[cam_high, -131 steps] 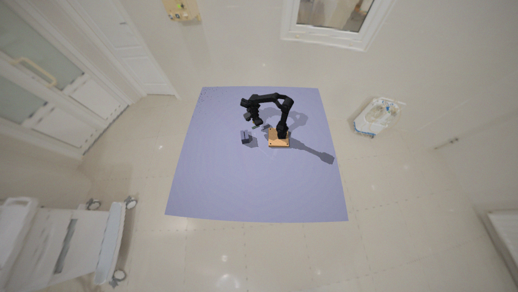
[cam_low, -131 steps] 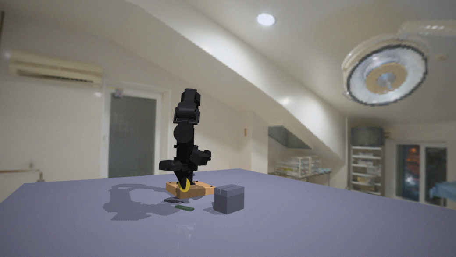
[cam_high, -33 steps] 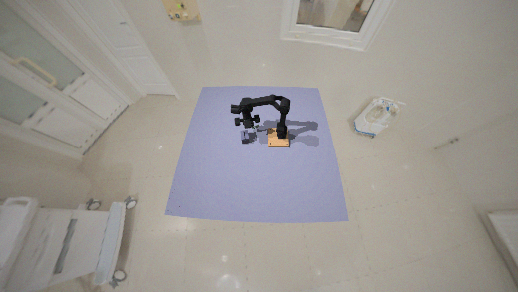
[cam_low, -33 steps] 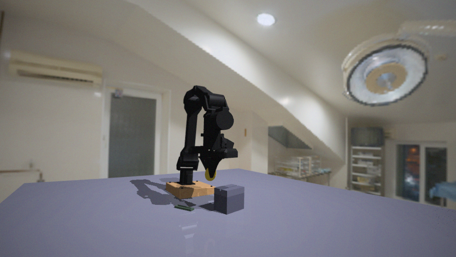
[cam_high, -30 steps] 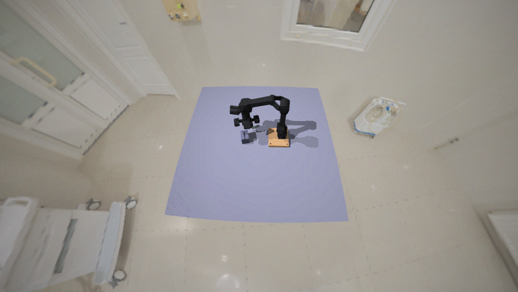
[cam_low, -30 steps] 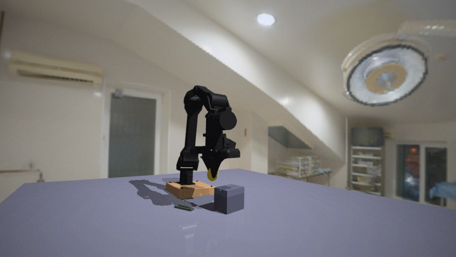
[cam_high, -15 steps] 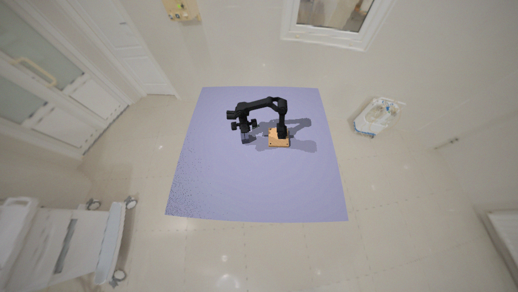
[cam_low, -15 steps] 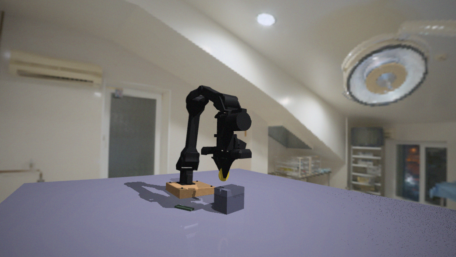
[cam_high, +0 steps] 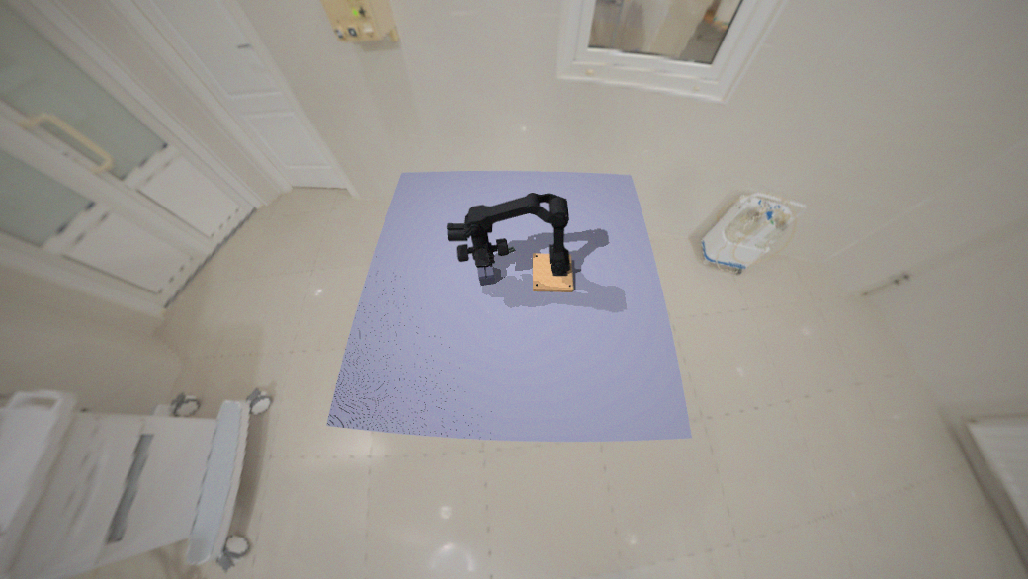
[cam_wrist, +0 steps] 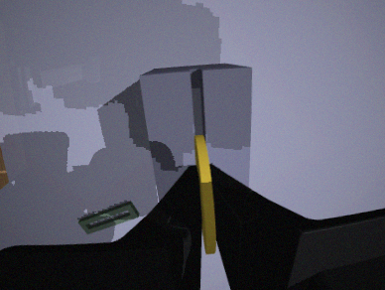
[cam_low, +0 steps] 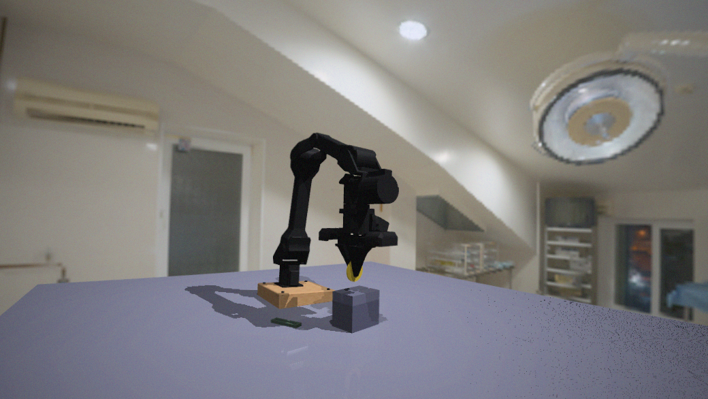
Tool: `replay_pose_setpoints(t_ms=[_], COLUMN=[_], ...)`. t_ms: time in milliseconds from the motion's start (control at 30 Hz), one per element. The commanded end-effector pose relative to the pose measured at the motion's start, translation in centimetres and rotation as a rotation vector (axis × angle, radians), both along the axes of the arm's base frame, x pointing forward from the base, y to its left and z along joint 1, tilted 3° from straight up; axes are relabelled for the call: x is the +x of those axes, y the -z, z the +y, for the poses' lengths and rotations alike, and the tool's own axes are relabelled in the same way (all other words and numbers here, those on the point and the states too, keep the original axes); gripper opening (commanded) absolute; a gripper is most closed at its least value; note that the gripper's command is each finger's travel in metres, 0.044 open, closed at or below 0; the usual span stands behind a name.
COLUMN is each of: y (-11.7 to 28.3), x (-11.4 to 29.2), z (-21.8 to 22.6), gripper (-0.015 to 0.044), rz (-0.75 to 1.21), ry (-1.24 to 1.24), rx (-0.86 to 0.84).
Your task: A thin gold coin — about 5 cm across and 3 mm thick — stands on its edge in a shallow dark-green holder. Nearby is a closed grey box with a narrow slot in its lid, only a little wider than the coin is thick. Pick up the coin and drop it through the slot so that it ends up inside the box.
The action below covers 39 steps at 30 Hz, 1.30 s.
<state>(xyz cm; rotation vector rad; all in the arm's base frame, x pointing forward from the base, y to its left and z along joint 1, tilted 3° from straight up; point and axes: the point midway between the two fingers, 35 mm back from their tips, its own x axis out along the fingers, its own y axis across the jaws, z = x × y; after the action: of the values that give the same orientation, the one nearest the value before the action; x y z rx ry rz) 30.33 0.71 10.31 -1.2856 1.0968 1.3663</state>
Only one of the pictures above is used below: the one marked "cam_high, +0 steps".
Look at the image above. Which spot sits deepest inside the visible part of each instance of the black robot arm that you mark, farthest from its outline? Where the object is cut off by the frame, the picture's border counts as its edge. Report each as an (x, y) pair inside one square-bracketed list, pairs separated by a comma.
[(479, 220)]

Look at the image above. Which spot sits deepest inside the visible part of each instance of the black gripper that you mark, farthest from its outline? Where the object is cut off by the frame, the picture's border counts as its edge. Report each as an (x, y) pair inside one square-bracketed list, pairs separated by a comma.
[(501, 246)]

